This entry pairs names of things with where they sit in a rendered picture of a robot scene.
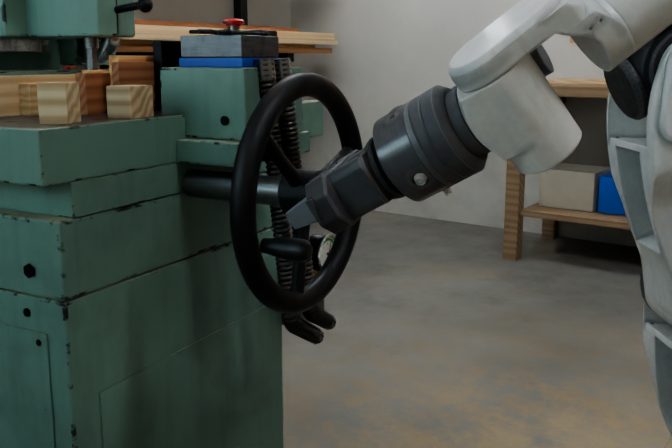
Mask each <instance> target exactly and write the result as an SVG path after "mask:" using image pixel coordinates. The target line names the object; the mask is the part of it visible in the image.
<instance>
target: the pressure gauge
mask: <svg viewBox="0 0 672 448"><path fill-rule="evenodd" d="M309 238H310V243H311V245H312V247H313V254H312V261H313V263H312V265H313V270H314V272H313V274H314V277H315V276H316V274H317V273H318V271H319V270H320V269H321V267H322V266H323V264H324V262H325V260H326V258H327V256H328V255H327V252H329V249H330V250H331V247H332V245H333V242H334V239H335V237H334V236H333V235H331V234H328V235H326V234H318V233H314V234H312V235H311V236H310V237H309ZM330 242H331V247H330ZM314 277H313V278H314Z"/></svg>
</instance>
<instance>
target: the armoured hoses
mask: <svg viewBox="0 0 672 448"><path fill-rule="evenodd" d="M254 68H258V73H259V75H258V77H259V83H260V84H259V88H260V91H259V92H260V98H261V99H262V97H263V96H264V95H265V94H266V93H267V92H268V90H270V89H271V88H272V87H273V86H274V85H275V84H276V83H275V80H276V81H277V83H278V82H279V81H281V80H282V79H284V78H286V77H288V76H290V75H292V69H291V60H290V58H279V59H273V58H264V59H255V60H254ZM275 77H276V78H277V79H275ZM294 105H295V102H293V103H292V104H290V105H289V106H288V107H287V109H286V110H285V111H284V112H283V114H282V115H281V116H280V119H278V121H277V123H276V124H275V126H274V128H273V130H272V133H271V135H272V137H273V138H274V140H275V141H276V143H277V144H278V145H279V147H280V148H281V147H282V146H283V148H282V149H281V150H282V151H284V152H283V153H284V154H285V156H286V157H287V158H288V159H289V161H290V162H291V163H292V164H293V166H294V167H295V168H297V169H301V168H302V165H301V164H300V163H301V162H302V161H301V159H300V158H301V155H300V152H301V151H300V150H299V148H300V146H299V145H298V144H299V140H298V139H299V136H298V135H297V134H298V131H297V129H298V127H297V126H296V125H297V121H296V119H297V117H296V116H295V115H296V112H295V109H296V107H295V106H294ZM279 121H280V122H281V123H280V124H279ZM280 126H281V128H280V129H279V127H280ZM280 131H281V134H280ZM281 136H282V138H281V139H280V137H281ZM281 141H283V142H282V144H281ZM264 153H265V152H264ZM265 154H266V153H265ZM265 159H266V161H265V163H266V164H267V165H266V169H267V171H266V173H267V174H268V175H267V176H276V177H283V175H282V174H281V172H280V171H279V169H278V168H277V167H276V165H275V164H274V163H273V161H272V160H271V159H270V158H269V156H268V155H267V154H266V156H265ZM270 208H271V211H270V212H271V213H272V214H271V218H272V220H271V222H272V223H273V224H272V227H273V230H272V231H273V232H274V233H273V237H274V238H278V237H279V238H295V230H296V229H294V227H293V226H292V227H291V228H290V227H289V226H290V222H289V219H288V218H287V216H286V215H285V214H284V213H283V212H282V210H281V208H280V206H273V205H270ZM290 229H292V230H293V231H292V234H293V236H292V237H291V236H290V235H291V232H290ZM275 260H276V261H277V262H276V265H277V267H276V269H277V270H278V271H277V275H278V277H277V279H278V284H279V286H281V287H282V288H284V289H286V290H290V289H291V279H292V270H293V261H289V260H285V259H282V258H278V257H276V258H275ZM312 263H313V261H312V257H311V258H310V259H308V260H307V261H306V274H305V285H307V284H308V283H309V282H310V281H311V280H312V279H313V277H314V274H313V272H314V270H313V265H312ZM302 313H303V316H304V317H305V318H306V320H308V321H309V322H311V323H313V324H316V325H318V326H320V327H322V328H324V329H326V330H330V329H333V328H334V327H335V325H336V318H335V317H334V316H333V315H332V314H330V313H328V312H327V311H325V310H323V309H321V308H320V307H318V304H317V305H315V306H314V307H312V308H311V309H309V310H307V311H304V312H302ZM281 316H282V321H283V324H284V326H285V328H286V329H287V330H288V331H289V332H290V333H292V334H294V335H296V336H298V337H300V338H302V339H304V340H306V341H309V342H311V343H313V344H315V345H316V344H318V343H320V342H322V341H323V338H324V332H322V331H321V329H319V328H317V327H316V326H314V325H312V324H311V323H309V322H307V321H306V320H304V319H302V318H300V314H299V313H296V314H283V313H281Z"/></svg>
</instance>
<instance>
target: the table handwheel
mask: <svg viewBox="0 0 672 448"><path fill-rule="evenodd" d="M307 96H309V97H313V98H316V99H317V100H319V101H320V102H321V103H322V104H323V105H324V106H325V107H326V109H327V110H328V112H329V113H330V115H331V117H332V119H333V121H334V123H335V126H336V128H337V131H338V135H339V138H340V142H341V148H342V149H341V150H340V151H339V152H338V153H337V154H336V155H335V157H334V158H333V159H332V160H331V161H330V162H329V163H328V164H326V165H325V166H324V167H323V168H322V169H321V170H310V169H297V168H295V167H294V166H293V164H292V163H291V162H290V161H289V159H288V158H287V157H286V156H285V154H284V153H283V151H282V150H281V148H280V147H279V145H278V144H277V143H276V141H275V140H274V138H273V137H272V135H271V133H272V130H273V128H274V126H275V124H276V123H277V121H278V119H279V118H280V116H281V115H282V114H283V112H284V111H285V110H286V109H287V107H288V106H289V105H290V104H292V103H293V102H294V101H295V100H297V99H299V98H301V97H307ZM356 149H357V150H359V151H360V150H362V149H363V147H362V141H361V137H360V132H359V128H358V125H357V121H356V118H355V116H354V113H353V111H352V108H351V106H350V104H349V102H348V101H347V99H346V97H345V96H344V95H343V93H342V92H341V91H340V90H339V88H338V87H337V86H336V85H335V84H334V83H332V82H331V81H330V80H328V79H327V78H325V77H323V76H321V75H318V74H315V73H297V74H293V75H290V76H288V77H286V78H284V79H282V80H281V81H279V82H278V83H277V84H275V85H274V86H273V87H272V88H271V89H270V90H268V92H267V93H266V94H265V95H264V96H263V97H262V99H261V100H260V101H259V103H258V104H257V106H256V107H255V109H254V111H253V113H252V114H251V116H250V118H249V120H248V122H247V125H246V127H245V129H244V132H243V134H242V137H241V140H240V143H239V146H238V150H237V153H236V157H235V162H234V167H233V172H232V173H230V172H218V171H207V170H196V169H191V170H189V171H187V173H186V174H185V176H184V178H183V189H184V192H185V193H186V195H188V196H191V197H200V198H209V199H218V200H228V201H230V228H231V236H232V243H233V248H234V252H235V257H236V260H237V264H238V266H239V269H240V272H241V274H242V277H243V279H244V281H245V283H246V284H247V286H248V288H249V289H250V291H251V292H252V293H253V294H254V296H255V297H256V298H257V299H258V300H259V301H260V302H261V303H262V304H263V305H265V306H266V307H268V308H269V309H271V310H273V311H276V312H279V313H283V314H296V313H301V312H304V311H307V310H309V309H311V308H312V307H314V306H315V305H317V304H318V303H319V302H321V301H322V300H323V299H324V298H325V297H326V296H327V295H328V294H329V293H330V291H331V290H332V289H333V288H334V286H335V285H336V283H337V282H338V280H339V278H340V277H341V275H342V273H343V271H344V269H345V267H346V265H347V263H348V261H349V258H350V256H351V253H352V251H353V248H354V245H355V241H356V238H357V234H358V230H359V226H360V221H361V218H360V219H359V220H358V221H357V222H356V223H355V224H354V225H353V226H350V227H348V228H346V229H344V230H342V231H341V232H338V233H336V236H335V239H334V242H333V245H332V247H331V250H330V252H329V254H328V256H327V258H326V260H325V262H324V264H323V266H322V267H321V269H320V270H319V272H318V273H317V274H316V276H315V277H314V278H313V279H312V280H311V281H310V282H309V283H308V284H307V285H305V274H306V261H305V262H295V261H293V270H292V279H291V289H290V290H286V289H284V288H282V287H281V286H279V285H278V284H277V283H276V282H275V281H274V279H273V278H272V276H271V275H270V273H269V271H268V269H267V267H266V265H265V262H264V259H263V256H262V253H261V249H260V245H259V239H258V232H257V221H256V204H264V205H273V206H280V208H281V210H282V212H283V213H284V214H285V215H286V212H288V211H289V210H290V209H291V208H293V207H294V206H295V205H297V204H298V203H299V202H300V201H302V200H303V199H304V198H306V191H305V185H306V184H308V183H309V180H313V179H314V178H315V177H317V176H318V175H319V174H321V173H322V172H323V171H325V168H328V167H330V166H331V165H332V164H334V163H335V162H336V161H338V160H339V159H340V157H341V156H342V157H344V156H346V155H347V154H349V153H350V151H354V150H356ZM264 152H265V153H266V154H267V155H268V156H269V158H270V159H271V160H272V161H273V163H274V164H275V165H276V167H277V168H278V169H279V171H280V172H281V174H282V175H283V177H276V176H264V175H259V173H260V168H261V163H262V159H263V155H264ZM309 232H310V225H307V226H304V227H302V228H299V229H296V230H295V238H299V239H305V240H307V241H309Z"/></svg>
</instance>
